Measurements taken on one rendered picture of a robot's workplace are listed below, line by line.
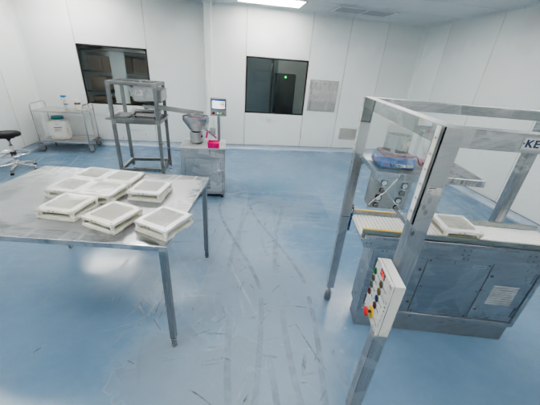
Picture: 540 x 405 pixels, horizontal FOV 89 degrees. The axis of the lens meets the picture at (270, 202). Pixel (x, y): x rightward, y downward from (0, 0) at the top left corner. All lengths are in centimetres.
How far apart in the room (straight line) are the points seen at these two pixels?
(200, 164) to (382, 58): 505
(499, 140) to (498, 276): 159
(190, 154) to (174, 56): 313
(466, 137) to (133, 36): 645
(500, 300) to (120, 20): 704
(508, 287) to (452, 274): 42
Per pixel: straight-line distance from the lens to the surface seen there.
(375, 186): 173
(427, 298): 248
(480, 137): 107
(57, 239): 195
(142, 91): 481
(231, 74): 664
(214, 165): 404
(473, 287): 255
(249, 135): 682
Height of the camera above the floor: 183
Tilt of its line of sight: 26 degrees down
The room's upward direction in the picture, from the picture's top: 4 degrees clockwise
